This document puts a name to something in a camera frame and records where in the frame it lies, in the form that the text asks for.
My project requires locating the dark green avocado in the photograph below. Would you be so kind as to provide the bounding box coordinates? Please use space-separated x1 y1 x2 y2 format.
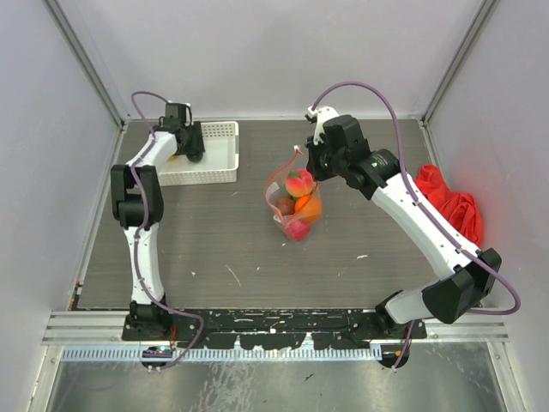
186 151 204 163

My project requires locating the pink yellow peach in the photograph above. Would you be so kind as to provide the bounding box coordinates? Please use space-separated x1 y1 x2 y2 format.
285 168 316 198

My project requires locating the orange fruit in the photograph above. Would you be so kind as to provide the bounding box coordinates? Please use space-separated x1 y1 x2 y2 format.
294 194 323 223

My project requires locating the clear zip top bag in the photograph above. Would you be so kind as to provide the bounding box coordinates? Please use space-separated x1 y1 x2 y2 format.
264 145 323 242

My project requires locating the red apple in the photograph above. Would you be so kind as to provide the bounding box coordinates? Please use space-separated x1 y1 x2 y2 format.
284 220 311 242

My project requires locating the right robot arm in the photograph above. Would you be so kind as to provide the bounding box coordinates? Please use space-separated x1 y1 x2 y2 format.
305 108 502 338

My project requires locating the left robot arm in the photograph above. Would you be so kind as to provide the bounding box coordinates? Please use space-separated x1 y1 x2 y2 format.
110 100 205 340

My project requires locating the white plastic basket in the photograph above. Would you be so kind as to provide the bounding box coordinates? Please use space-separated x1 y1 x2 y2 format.
159 121 239 186

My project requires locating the red cloth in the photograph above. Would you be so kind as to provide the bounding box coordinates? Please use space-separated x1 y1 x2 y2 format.
414 164 484 246

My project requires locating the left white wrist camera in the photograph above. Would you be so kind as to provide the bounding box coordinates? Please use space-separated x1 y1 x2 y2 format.
165 101 192 126

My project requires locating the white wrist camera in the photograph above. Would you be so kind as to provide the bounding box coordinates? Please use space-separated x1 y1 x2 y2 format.
305 106 340 146
165 101 192 126

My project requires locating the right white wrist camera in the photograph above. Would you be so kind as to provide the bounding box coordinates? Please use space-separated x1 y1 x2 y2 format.
305 106 340 146

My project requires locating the left aluminium frame post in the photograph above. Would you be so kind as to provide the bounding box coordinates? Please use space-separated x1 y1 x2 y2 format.
42 0 127 128

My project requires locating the aluminium frame post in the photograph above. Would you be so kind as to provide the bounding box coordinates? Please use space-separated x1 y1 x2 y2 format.
420 0 502 126
42 0 127 128

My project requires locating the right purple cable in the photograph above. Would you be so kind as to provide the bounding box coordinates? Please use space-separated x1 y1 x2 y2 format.
311 81 522 370

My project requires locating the purple cable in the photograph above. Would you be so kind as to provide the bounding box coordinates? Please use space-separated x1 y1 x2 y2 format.
130 90 205 370
311 81 522 370

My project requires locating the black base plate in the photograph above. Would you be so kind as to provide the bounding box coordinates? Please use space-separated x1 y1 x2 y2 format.
122 307 426 350

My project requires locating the right aluminium frame post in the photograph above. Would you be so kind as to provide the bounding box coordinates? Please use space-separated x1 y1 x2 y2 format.
420 0 502 126

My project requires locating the white slotted cable duct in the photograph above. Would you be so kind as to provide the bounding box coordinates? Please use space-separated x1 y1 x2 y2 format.
60 342 383 362

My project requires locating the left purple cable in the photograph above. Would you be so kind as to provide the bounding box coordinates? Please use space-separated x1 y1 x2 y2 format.
130 90 205 370

